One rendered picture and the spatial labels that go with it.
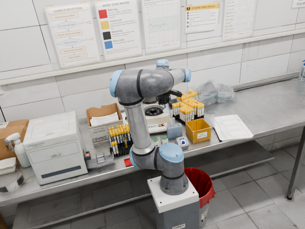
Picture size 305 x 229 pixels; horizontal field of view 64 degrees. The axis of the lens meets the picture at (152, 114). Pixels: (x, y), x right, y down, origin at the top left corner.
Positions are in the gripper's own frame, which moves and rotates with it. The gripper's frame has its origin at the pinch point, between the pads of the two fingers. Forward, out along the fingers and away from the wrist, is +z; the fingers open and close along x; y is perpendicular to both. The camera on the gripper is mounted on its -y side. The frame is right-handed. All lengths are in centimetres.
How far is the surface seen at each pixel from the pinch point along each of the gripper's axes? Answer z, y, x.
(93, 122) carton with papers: 14, 52, -32
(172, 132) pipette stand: 15.0, -0.8, 2.0
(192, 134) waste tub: 13.6, -12.2, 10.6
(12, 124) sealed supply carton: 3, 106, -30
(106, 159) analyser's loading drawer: 16.9, 44.7, 13.0
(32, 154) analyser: -2, 82, 19
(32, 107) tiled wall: -1, 94, -44
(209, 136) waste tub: 17.4, -23.7, 10.6
